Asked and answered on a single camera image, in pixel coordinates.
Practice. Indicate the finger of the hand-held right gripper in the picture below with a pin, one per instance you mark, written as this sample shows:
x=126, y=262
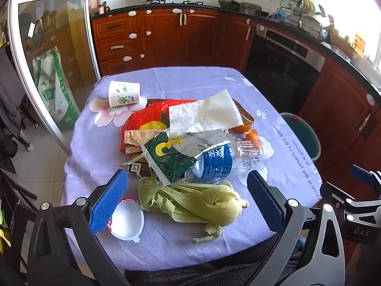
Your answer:
x=336, y=192
x=361, y=172

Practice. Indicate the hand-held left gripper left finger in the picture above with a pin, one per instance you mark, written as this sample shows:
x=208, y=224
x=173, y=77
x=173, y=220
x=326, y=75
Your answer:
x=108, y=202

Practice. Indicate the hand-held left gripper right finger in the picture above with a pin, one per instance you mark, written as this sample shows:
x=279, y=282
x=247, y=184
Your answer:
x=265, y=202

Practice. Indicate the white plastic pudding cup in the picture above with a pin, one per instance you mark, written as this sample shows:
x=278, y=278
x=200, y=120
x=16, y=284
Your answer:
x=126, y=220

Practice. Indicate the clear plastic water bottle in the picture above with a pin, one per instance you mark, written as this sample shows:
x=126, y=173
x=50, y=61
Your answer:
x=217, y=161

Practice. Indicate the grey and teal trash bin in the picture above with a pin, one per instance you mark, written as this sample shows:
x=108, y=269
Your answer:
x=300, y=137

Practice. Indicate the brown paper bag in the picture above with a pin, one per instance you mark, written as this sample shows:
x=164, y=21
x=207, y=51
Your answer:
x=140, y=138

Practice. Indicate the green corn husks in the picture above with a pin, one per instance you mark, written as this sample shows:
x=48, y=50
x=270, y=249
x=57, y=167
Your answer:
x=190, y=199

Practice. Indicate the green and silver snack packet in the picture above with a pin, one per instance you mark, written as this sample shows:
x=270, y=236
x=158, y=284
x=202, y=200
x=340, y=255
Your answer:
x=169, y=158

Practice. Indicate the red plastic bag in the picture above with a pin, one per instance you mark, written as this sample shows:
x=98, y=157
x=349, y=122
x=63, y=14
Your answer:
x=143, y=116

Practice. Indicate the brown paper bowl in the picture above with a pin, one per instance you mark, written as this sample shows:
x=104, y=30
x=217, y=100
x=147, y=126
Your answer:
x=244, y=111

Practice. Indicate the white paper towel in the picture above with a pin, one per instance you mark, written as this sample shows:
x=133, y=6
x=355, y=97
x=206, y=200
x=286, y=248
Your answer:
x=205, y=113

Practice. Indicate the floral paper cup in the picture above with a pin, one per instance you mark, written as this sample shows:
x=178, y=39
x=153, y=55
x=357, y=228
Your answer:
x=123, y=93

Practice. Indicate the purple floral tablecloth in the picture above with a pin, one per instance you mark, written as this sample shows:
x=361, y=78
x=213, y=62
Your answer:
x=98, y=155

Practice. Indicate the red wooden kitchen cabinet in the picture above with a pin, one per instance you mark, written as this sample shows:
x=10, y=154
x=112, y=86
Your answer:
x=166, y=35
x=342, y=110

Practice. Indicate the green and white sack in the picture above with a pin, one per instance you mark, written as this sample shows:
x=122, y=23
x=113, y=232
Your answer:
x=56, y=95

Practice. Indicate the cardboard box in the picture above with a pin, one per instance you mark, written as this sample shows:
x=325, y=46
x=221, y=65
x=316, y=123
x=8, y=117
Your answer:
x=348, y=46

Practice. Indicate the black built-in oven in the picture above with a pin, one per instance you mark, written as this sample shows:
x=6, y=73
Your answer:
x=282, y=68

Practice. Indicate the dark hanging clothes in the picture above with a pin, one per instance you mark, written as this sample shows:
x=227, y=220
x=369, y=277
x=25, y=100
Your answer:
x=9, y=110

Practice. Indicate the glass sliding door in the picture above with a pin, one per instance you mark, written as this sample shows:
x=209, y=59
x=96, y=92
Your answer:
x=50, y=35

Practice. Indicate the glass food container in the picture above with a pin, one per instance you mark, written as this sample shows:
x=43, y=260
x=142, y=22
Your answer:
x=250, y=7

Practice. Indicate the dark frying pan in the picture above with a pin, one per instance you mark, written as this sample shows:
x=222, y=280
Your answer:
x=229, y=5

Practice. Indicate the black gas stove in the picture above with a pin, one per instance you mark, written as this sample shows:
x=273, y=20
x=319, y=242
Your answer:
x=178, y=2

